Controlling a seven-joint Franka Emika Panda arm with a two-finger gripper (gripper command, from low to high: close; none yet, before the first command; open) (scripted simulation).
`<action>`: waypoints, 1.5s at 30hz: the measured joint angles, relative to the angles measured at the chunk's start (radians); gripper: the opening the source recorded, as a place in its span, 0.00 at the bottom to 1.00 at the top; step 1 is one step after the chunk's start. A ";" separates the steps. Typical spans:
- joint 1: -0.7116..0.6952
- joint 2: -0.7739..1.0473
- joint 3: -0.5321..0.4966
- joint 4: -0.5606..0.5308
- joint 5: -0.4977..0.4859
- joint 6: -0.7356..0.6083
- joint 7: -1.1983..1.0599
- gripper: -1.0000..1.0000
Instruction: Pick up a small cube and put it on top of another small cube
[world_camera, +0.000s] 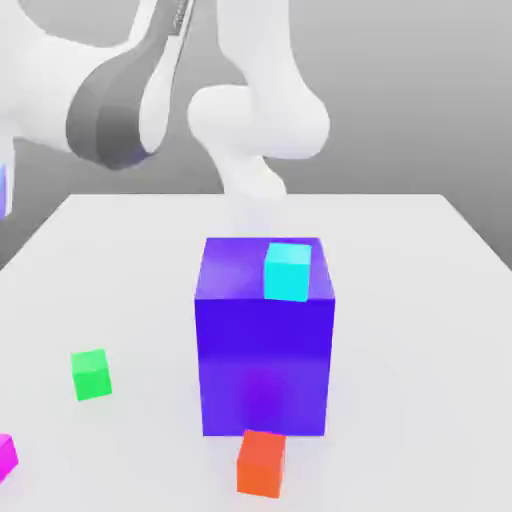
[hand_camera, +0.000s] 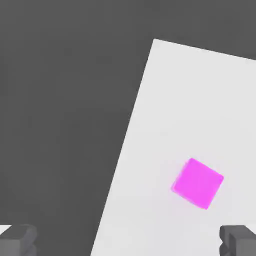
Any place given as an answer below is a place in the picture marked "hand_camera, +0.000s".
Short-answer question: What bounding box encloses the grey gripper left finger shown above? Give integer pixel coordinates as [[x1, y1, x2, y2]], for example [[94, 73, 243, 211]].
[[0, 224, 38, 256]]

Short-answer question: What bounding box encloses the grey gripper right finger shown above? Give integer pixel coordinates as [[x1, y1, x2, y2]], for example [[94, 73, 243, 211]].
[[219, 224, 256, 256]]

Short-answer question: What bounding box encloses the small magenta cube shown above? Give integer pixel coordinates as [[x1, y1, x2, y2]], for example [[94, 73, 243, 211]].
[[171, 157, 225, 211]]

